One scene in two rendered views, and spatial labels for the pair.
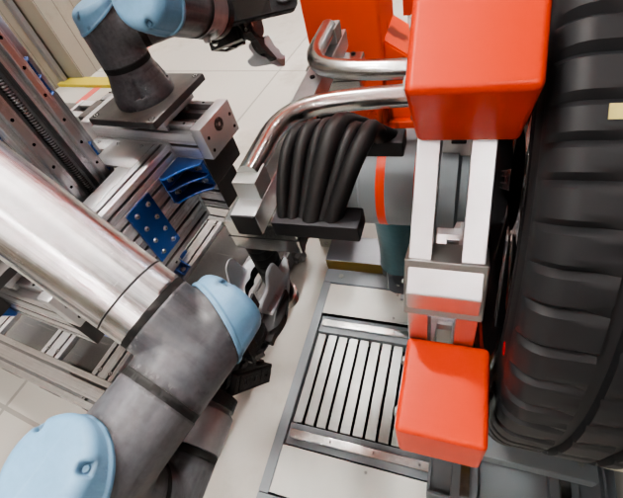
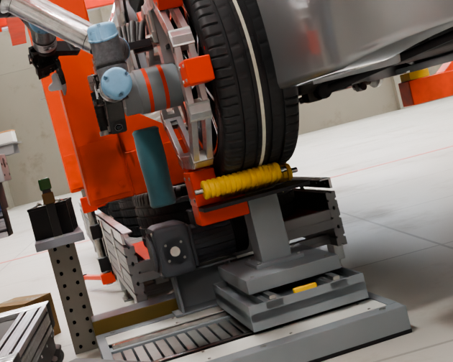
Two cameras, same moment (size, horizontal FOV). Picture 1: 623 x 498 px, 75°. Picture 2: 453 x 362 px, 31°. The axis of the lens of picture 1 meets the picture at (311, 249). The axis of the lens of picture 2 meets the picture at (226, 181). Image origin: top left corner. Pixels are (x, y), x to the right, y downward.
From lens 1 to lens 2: 2.24 m
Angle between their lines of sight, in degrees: 58
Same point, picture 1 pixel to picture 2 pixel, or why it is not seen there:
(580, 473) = (327, 256)
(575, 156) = not seen: outside the picture
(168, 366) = not seen: hidden behind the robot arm
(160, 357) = not seen: hidden behind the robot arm
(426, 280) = (175, 33)
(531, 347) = (205, 27)
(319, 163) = (131, 26)
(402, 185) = (155, 74)
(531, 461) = (299, 264)
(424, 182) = (165, 17)
